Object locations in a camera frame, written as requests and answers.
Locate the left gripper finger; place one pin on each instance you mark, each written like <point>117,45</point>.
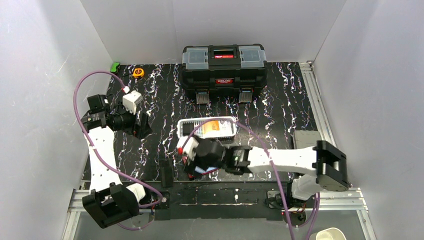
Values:
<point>145,128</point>
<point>141,135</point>

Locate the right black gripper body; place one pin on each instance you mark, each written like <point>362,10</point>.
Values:
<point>191,164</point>

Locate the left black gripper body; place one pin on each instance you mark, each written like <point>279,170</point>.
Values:
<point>138,124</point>

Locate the red leather card holder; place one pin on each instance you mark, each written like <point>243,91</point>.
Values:
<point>203,170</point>

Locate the black VIP card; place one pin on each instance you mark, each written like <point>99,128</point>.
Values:
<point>166,173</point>

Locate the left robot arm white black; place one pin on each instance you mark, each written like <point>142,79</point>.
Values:
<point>109,201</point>

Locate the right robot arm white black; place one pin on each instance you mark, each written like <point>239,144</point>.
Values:
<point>321,167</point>

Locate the white VIP card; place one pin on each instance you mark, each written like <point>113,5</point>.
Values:
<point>226,128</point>

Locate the white plastic basket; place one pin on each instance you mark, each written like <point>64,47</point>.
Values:
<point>186,126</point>

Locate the orange tape measure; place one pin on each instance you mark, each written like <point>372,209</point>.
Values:
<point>138,73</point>

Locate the green small object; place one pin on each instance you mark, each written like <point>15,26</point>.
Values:
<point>115,67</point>

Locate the black plastic toolbox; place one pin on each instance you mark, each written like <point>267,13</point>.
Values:
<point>211,71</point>

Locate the white cup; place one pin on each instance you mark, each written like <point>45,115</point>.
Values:
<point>331,233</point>

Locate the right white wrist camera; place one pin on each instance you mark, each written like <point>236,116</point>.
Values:
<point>187,146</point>

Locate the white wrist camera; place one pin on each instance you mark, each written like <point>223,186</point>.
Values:
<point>131,101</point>
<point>187,146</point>

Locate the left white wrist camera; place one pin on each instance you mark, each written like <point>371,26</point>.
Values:
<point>131,101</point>

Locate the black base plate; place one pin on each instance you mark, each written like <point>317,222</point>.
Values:
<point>216,200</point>

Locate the aluminium rail frame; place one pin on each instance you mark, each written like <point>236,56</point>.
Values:
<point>351,201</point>

